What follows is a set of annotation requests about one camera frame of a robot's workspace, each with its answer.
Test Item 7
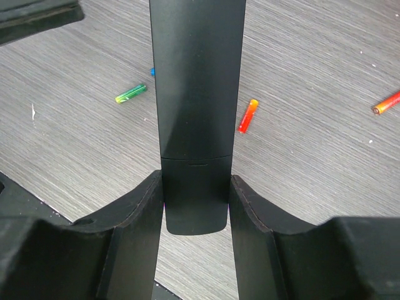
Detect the red battery near tray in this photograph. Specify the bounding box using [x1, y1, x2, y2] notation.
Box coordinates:
[372, 91, 400, 115]

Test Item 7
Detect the black remote control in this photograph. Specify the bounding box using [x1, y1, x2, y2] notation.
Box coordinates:
[149, 1, 246, 236]

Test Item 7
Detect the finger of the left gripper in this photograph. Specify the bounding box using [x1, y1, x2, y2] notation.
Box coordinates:
[1, 0, 84, 46]

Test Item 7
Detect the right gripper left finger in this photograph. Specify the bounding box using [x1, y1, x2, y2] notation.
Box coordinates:
[1, 171, 163, 299]

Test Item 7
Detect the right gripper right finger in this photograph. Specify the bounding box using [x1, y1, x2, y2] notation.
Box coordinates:
[229, 176, 399, 299]

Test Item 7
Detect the red orange battery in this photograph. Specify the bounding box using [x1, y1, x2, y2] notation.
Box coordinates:
[237, 99, 259, 134]

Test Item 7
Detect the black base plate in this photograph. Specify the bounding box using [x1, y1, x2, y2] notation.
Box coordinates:
[0, 173, 71, 225]

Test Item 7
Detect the green battery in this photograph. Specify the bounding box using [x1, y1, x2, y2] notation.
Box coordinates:
[115, 84, 147, 104]

